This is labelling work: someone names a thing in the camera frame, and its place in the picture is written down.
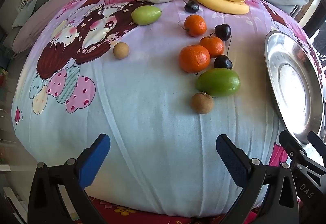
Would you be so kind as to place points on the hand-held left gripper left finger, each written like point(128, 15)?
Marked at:
point(98, 155)

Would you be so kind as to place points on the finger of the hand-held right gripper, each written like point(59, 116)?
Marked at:
point(293, 146)
point(317, 142)

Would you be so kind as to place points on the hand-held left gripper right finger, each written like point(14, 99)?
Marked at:
point(230, 158)

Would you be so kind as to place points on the brown longan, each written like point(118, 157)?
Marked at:
point(121, 50)
point(202, 103)

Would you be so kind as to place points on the round steel plate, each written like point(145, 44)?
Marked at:
point(293, 81)

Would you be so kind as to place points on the green jujube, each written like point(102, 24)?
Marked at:
point(218, 82)
point(146, 15)

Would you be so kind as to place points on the dark cherry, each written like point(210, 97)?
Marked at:
point(191, 7)
point(222, 32)
point(223, 62)

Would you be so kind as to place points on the orange tangerine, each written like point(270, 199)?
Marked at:
point(195, 25)
point(194, 58)
point(212, 45)

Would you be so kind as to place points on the red floral cloth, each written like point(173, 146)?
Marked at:
point(122, 210)

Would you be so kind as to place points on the cartoon printed blanket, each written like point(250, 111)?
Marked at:
point(140, 112)

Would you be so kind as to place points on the light small pillow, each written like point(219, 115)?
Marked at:
point(24, 13)

